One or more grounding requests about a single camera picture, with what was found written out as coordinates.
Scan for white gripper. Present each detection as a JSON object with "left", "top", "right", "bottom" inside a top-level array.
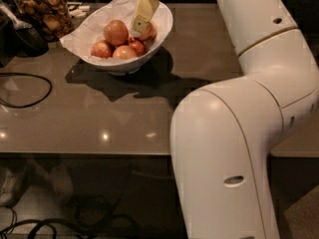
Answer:
[{"left": 130, "top": 0, "right": 160, "bottom": 37}]

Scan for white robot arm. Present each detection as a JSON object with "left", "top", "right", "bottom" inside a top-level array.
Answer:
[{"left": 170, "top": 0, "right": 319, "bottom": 239}]

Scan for white ceramic bowl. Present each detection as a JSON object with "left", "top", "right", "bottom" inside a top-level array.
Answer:
[{"left": 92, "top": 3, "right": 173, "bottom": 75}]

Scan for small red apple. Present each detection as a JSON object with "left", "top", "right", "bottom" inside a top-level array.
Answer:
[{"left": 128, "top": 38, "right": 145, "bottom": 57}]

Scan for middle front apple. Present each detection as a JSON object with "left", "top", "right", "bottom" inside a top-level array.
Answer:
[{"left": 113, "top": 45, "right": 138, "bottom": 60}]

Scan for left front apple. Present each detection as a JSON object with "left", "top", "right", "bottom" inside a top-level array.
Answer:
[{"left": 91, "top": 40, "right": 114, "bottom": 59}]

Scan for white items behind bowl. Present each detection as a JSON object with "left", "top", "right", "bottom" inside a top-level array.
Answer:
[{"left": 68, "top": 4, "right": 91, "bottom": 18}]

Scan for white paper liner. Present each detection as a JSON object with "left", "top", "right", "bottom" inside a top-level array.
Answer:
[{"left": 59, "top": 0, "right": 143, "bottom": 65}]

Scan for glass jar of chips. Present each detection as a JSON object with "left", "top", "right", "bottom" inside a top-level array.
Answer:
[{"left": 14, "top": 0, "right": 74, "bottom": 42}]

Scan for black appliance at left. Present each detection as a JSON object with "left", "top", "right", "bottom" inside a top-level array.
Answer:
[{"left": 0, "top": 1, "right": 49, "bottom": 57}]

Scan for black cable on table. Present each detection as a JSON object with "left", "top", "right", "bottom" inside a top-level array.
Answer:
[{"left": 0, "top": 72, "right": 53, "bottom": 110}]

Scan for black cables on floor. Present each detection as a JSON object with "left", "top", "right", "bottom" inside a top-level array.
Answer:
[{"left": 0, "top": 207, "right": 138, "bottom": 239}]

